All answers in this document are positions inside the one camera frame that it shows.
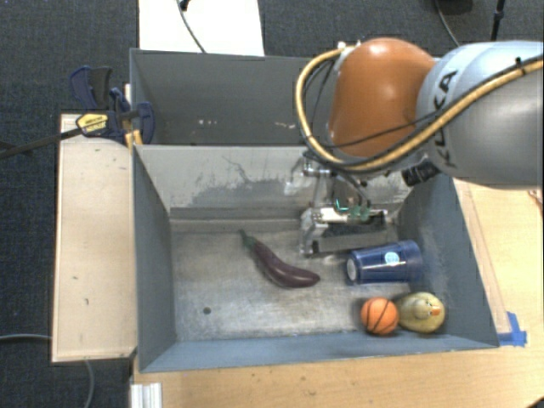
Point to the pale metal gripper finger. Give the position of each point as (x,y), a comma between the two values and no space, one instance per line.
(307,242)
(308,218)

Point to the purple toy eggplant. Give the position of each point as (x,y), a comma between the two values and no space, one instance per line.
(280,268)

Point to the blue plastic cup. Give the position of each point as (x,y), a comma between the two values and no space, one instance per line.
(382,264)

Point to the orange toy basketball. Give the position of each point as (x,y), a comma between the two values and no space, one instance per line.
(379,316)

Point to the grey metal bin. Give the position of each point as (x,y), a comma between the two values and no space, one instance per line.
(221,296)

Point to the yellow toy duck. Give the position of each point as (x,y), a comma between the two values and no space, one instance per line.
(421,313)

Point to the pale wood flat board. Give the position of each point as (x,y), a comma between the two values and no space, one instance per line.
(95,249)

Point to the black cylinder on white bracket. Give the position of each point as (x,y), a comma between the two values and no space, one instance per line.
(420,174)

